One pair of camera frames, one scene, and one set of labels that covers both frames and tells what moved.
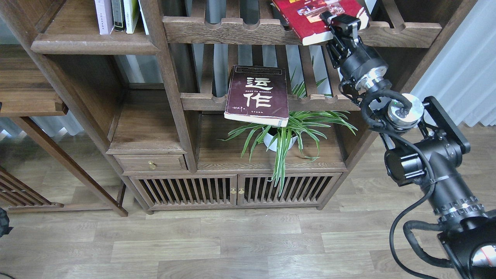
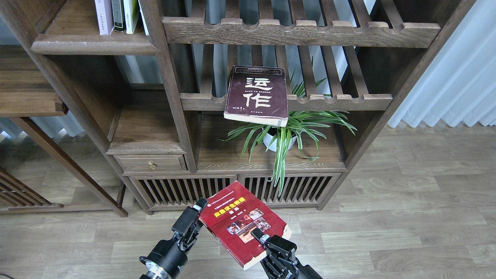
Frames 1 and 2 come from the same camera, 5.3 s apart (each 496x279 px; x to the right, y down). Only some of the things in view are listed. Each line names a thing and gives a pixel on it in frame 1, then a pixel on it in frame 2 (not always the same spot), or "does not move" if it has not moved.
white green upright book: x=131 y=10 does not move
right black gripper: x=361 y=66 → x=276 y=267
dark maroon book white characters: x=257 y=94 does not move
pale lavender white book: x=105 y=16 does not move
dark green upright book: x=119 y=15 does not move
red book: x=302 y=17 → x=232 y=214
